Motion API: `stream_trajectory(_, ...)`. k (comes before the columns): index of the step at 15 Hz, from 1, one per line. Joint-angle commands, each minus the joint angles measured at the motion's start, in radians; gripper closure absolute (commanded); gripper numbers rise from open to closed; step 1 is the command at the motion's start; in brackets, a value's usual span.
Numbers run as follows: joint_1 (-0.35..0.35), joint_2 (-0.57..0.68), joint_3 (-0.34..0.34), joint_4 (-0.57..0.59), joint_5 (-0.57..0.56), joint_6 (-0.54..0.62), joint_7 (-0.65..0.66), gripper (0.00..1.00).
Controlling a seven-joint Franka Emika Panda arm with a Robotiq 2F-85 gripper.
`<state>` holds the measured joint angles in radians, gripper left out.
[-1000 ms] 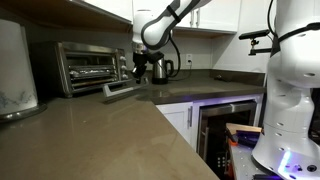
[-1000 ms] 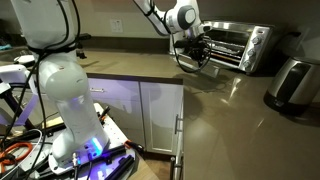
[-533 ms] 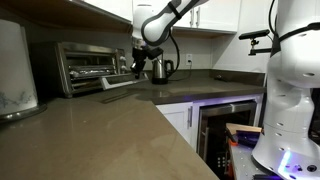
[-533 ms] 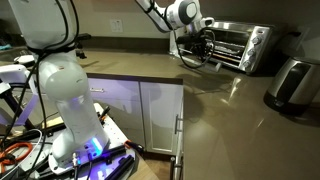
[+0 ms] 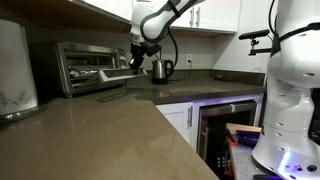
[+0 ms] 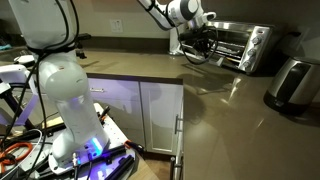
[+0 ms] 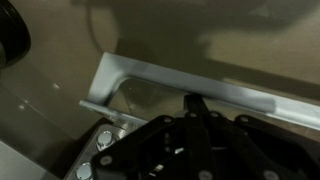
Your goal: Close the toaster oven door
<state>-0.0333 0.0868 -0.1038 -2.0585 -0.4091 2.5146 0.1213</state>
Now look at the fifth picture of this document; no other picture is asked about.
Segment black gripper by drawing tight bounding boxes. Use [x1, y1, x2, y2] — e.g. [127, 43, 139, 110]
[128, 43, 148, 71]

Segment toaster oven glass door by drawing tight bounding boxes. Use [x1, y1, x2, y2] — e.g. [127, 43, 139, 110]
[71, 67, 149, 94]

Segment white robot base table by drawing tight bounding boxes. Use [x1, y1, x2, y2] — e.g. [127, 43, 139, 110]
[229, 143, 279, 180]

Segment narrow white cabinet door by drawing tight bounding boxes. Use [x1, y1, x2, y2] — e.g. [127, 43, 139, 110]
[156, 102, 195, 148]

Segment silver toaster oven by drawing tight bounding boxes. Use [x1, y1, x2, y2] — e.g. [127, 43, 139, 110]
[30, 41, 130, 99]

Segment stainless steel electric kettle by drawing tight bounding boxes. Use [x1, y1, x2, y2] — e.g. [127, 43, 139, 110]
[151, 58, 175, 85]

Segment small black countertop object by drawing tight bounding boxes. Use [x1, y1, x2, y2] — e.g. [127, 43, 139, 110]
[214, 74, 232, 82]

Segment white paper towel roll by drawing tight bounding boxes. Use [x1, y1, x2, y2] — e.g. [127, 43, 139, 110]
[0, 19, 48, 123]

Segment orange clamp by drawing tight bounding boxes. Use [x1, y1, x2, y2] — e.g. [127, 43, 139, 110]
[227, 137, 239, 147]

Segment wooden board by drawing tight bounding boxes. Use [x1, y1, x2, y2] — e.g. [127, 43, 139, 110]
[225, 122, 263, 136]

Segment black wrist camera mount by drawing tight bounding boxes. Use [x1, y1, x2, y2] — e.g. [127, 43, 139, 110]
[144, 42, 163, 58]

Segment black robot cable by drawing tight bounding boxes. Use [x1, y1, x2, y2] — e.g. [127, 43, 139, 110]
[156, 28, 180, 71]

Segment black kettle power cord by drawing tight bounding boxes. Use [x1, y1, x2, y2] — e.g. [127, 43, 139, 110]
[172, 69, 193, 82]

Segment white wall outlet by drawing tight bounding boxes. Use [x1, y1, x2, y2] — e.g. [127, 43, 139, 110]
[185, 53, 194, 66]

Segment white upper wall cabinets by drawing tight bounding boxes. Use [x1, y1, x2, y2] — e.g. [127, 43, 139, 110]
[83, 0, 242, 35]

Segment black camera on stand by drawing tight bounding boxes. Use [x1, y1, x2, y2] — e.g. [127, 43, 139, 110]
[238, 28, 273, 56]

